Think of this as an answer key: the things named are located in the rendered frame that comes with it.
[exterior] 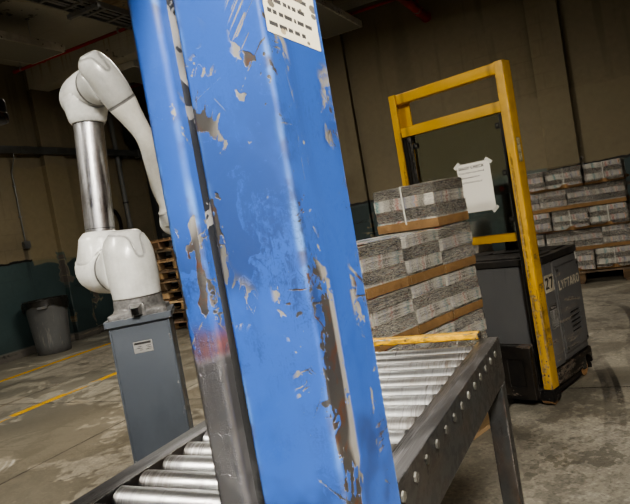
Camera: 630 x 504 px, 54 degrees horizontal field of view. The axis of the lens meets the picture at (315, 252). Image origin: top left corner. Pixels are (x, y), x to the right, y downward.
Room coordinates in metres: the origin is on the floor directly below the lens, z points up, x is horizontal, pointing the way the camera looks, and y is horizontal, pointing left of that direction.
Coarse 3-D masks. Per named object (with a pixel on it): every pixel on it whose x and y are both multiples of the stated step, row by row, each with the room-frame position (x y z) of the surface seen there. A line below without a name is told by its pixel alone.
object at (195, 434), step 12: (204, 420) 1.36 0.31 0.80; (192, 432) 1.29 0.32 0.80; (204, 432) 1.29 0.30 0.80; (168, 444) 1.24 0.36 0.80; (180, 444) 1.23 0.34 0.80; (156, 456) 1.18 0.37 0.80; (132, 468) 1.14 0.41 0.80; (144, 468) 1.13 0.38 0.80; (156, 468) 1.15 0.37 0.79; (108, 480) 1.10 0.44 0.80; (120, 480) 1.09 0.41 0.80; (132, 480) 1.09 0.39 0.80; (96, 492) 1.05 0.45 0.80; (108, 492) 1.04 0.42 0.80
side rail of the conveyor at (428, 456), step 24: (480, 360) 1.46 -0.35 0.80; (456, 384) 1.31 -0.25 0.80; (480, 384) 1.41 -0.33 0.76; (432, 408) 1.18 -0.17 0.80; (456, 408) 1.21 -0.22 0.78; (480, 408) 1.38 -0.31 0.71; (408, 432) 1.08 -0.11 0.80; (432, 432) 1.06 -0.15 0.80; (456, 432) 1.19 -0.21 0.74; (408, 456) 0.97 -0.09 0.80; (432, 456) 1.04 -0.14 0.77; (456, 456) 1.16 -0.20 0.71; (408, 480) 0.92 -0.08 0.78; (432, 480) 1.02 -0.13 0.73
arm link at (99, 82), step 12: (84, 60) 1.99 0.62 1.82; (96, 60) 2.00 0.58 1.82; (108, 60) 2.02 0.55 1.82; (84, 72) 2.00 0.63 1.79; (96, 72) 1.99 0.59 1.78; (108, 72) 2.00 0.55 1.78; (120, 72) 2.05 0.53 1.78; (84, 84) 2.03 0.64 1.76; (96, 84) 2.00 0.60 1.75; (108, 84) 2.00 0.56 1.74; (120, 84) 2.02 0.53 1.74; (84, 96) 2.06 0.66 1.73; (96, 96) 2.04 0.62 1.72; (108, 96) 2.02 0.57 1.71; (120, 96) 2.03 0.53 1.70; (108, 108) 2.05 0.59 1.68
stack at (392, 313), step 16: (416, 288) 2.79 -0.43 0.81; (432, 288) 2.89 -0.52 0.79; (368, 304) 2.54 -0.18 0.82; (384, 304) 2.62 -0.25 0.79; (400, 304) 2.70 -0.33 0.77; (416, 304) 2.78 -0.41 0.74; (432, 304) 2.86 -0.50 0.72; (448, 304) 2.95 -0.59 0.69; (384, 320) 2.61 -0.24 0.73; (400, 320) 2.68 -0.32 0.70; (416, 320) 2.76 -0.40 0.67; (384, 336) 2.59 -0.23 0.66
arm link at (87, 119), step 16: (64, 96) 2.13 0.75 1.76; (80, 96) 2.07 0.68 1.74; (80, 112) 2.10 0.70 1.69; (96, 112) 2.12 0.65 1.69; (80, 128) 2.11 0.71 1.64; (96, 128) 2.13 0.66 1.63; (80, 144) 2.11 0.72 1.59; (96, 144) 2.12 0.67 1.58; (80, 160) 2.11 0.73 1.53; (96, 160) 2.11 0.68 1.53; (80, 176) 2.11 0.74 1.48; (96, 176) 2.11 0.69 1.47; (96, 192) 2.10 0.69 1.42; (96, 208) 2.10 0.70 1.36; (112, 208) 2.15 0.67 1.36; (96, 224) 2.09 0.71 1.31; (112, 224) 2.13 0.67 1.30; (80, 240) 2.08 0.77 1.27; (96, 240) 2.06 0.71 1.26; (80, 256) 2.08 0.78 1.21; (96, 256) 2.04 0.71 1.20; (80, 272) 2.09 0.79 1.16; (96, 288) 2.06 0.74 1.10
